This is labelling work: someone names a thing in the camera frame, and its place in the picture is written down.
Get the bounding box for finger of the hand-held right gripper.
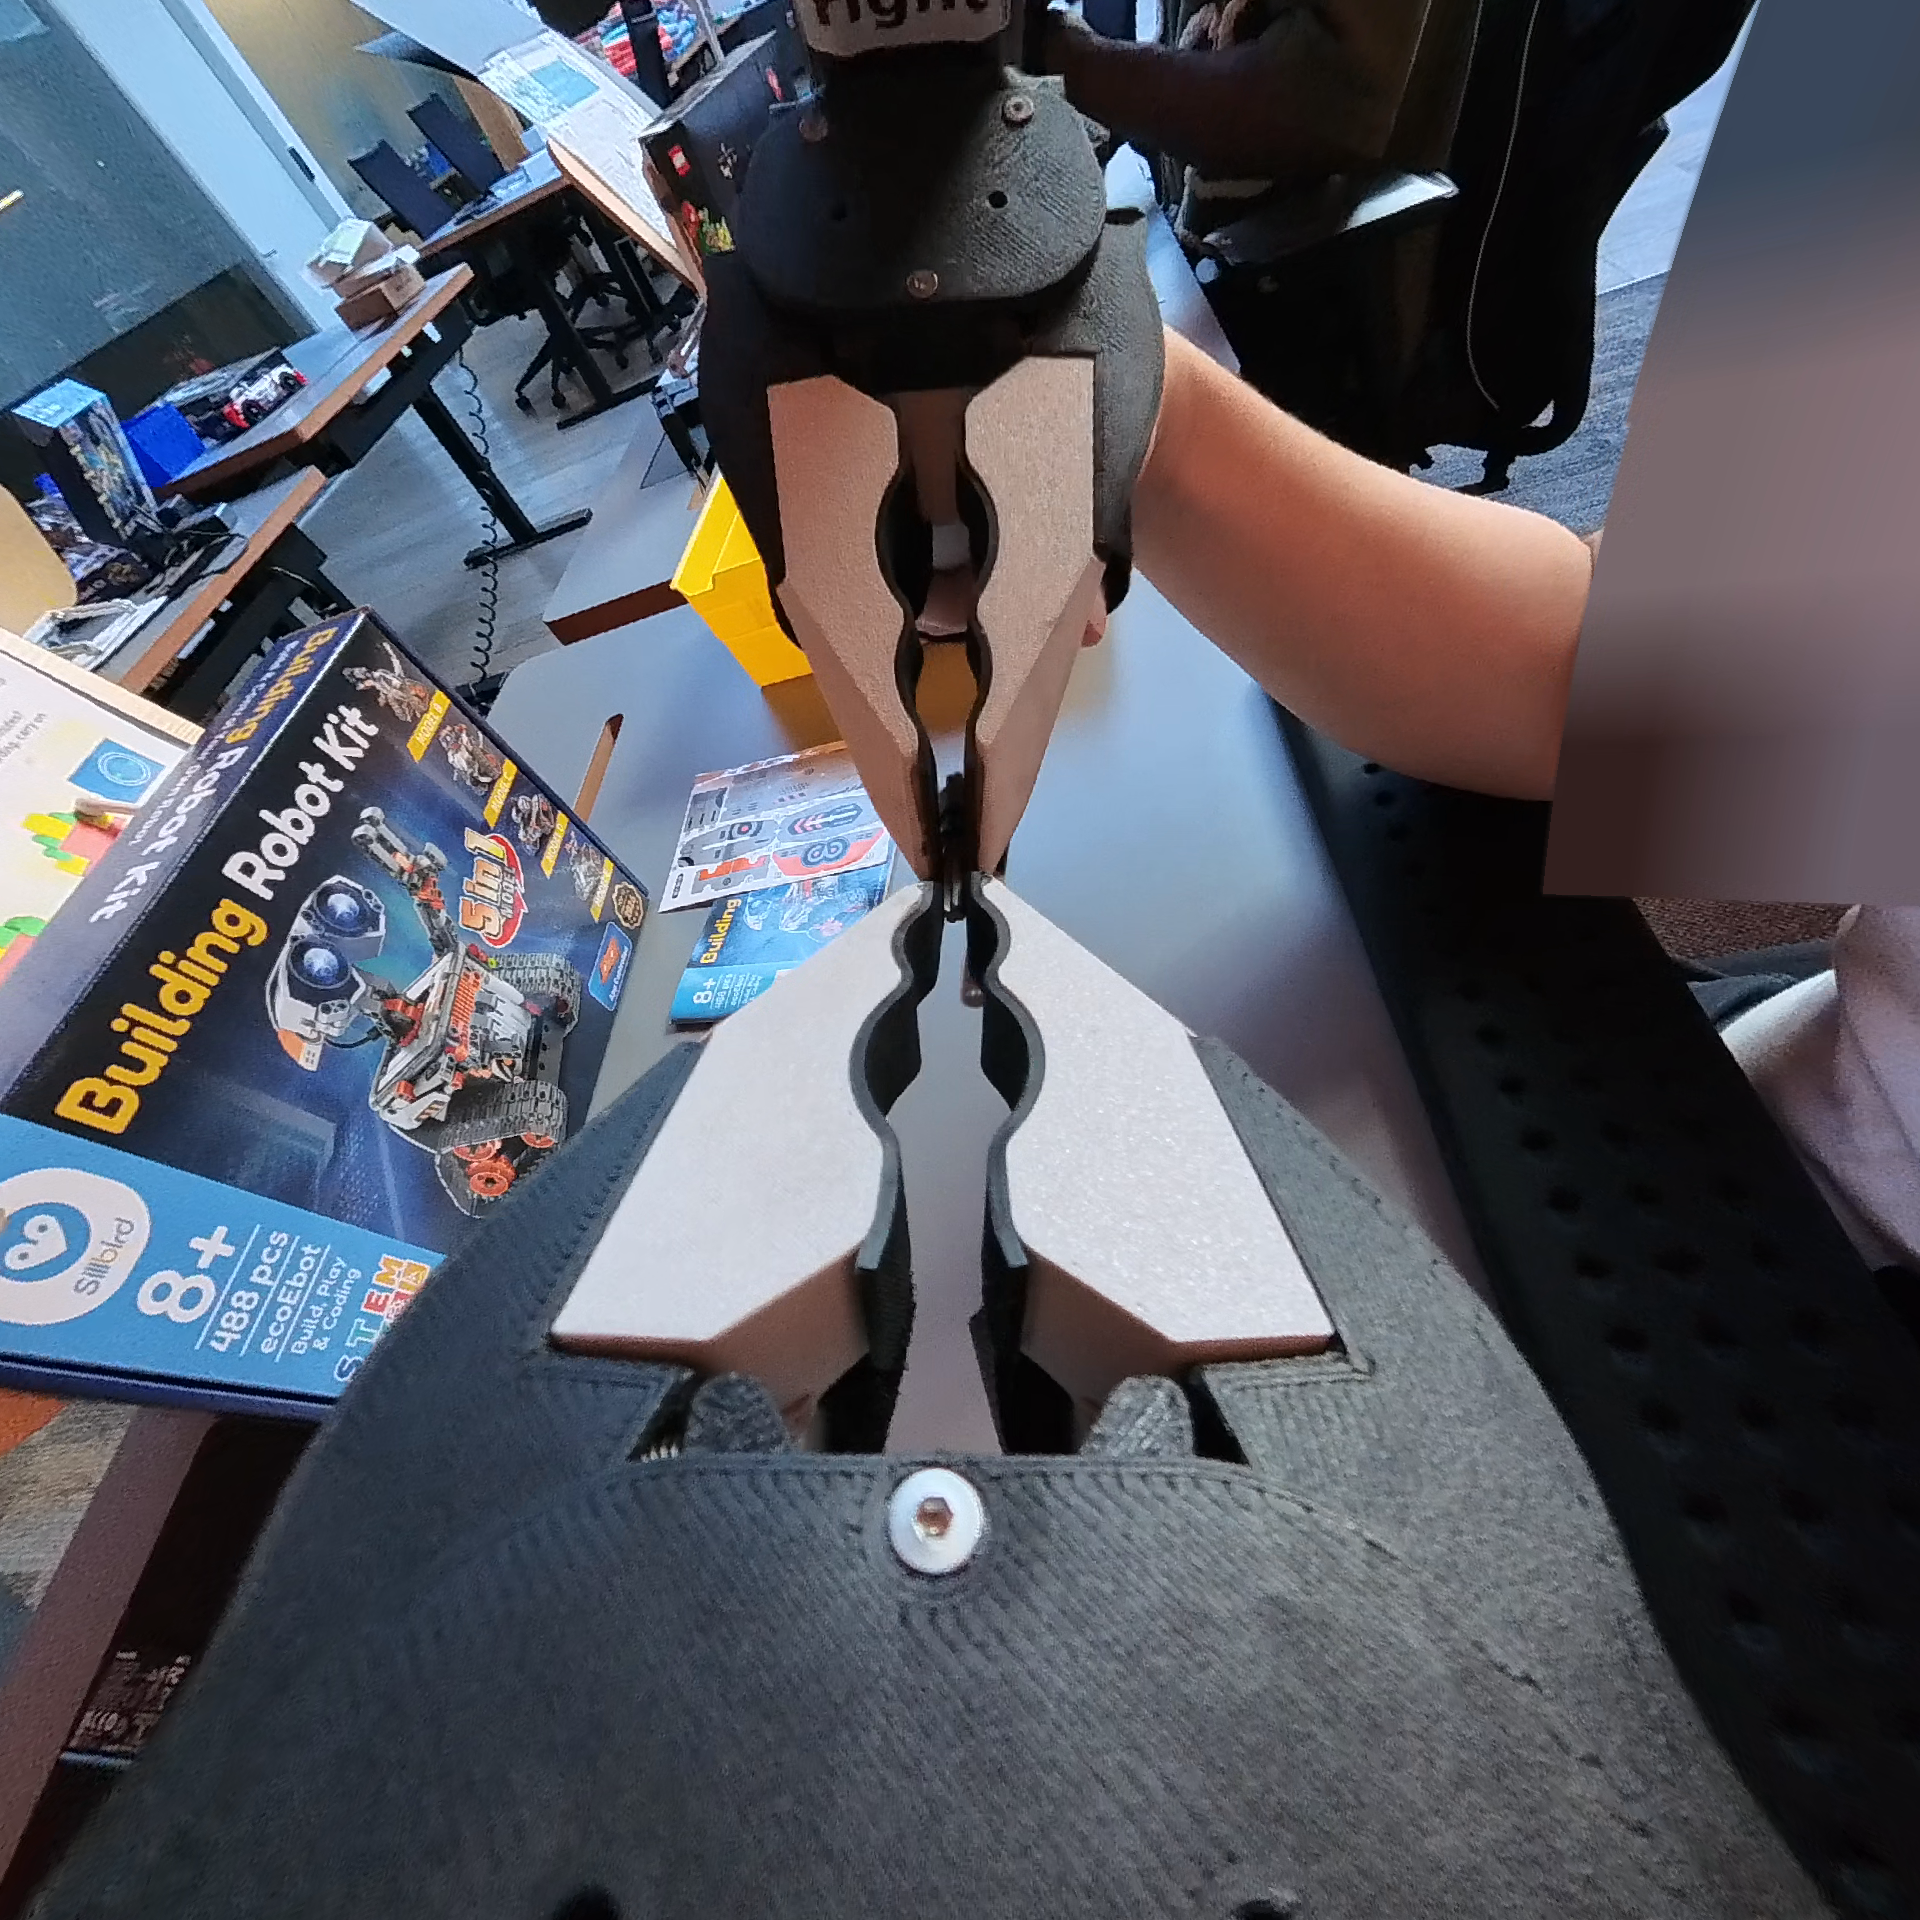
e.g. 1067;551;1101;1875
952;356;1101;875
766;377;963;883

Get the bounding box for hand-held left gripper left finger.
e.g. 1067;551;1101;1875
549;884;943;1454

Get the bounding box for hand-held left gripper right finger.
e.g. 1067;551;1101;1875
964;878;1340;1454

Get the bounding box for small grey building block connector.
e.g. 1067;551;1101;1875
932;768;994;1008

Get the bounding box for person's right forearm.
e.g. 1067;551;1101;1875
1101;323;1599;805

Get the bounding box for grey desk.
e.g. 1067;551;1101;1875
0;575;1494;1816

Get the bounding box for black dotted desk mat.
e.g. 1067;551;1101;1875
1271;701;1920;1920

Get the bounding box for yellow plastic bin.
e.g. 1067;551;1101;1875
670;469;842;692

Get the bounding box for black toy box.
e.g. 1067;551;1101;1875
637;29;811;271

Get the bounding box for blue booklet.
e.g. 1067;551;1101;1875
668;873;910;1033

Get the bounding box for sticker sheet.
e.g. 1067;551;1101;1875
655;737;890;915

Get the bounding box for wooden table with black legs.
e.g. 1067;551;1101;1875
157;262;595;572
0;463;338;707
412;132;707;413

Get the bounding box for black office chair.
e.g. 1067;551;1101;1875
405;93;518;203
349;141;452;241

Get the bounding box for blue robot kit box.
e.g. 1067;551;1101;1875
0;604;652;1421

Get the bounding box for cardboard boxes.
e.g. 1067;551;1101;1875
304;217;430;332

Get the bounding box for red and white toy car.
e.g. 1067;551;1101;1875
164;351;302;437

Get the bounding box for person's white clothing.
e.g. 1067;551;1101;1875
1679;901;1920;1278

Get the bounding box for dark toy box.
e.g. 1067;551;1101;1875
11;377;160;542

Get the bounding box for colourful printed paper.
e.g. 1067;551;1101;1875
0;630;203;975

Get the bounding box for black coiled cable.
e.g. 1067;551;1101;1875
455;358;512;710

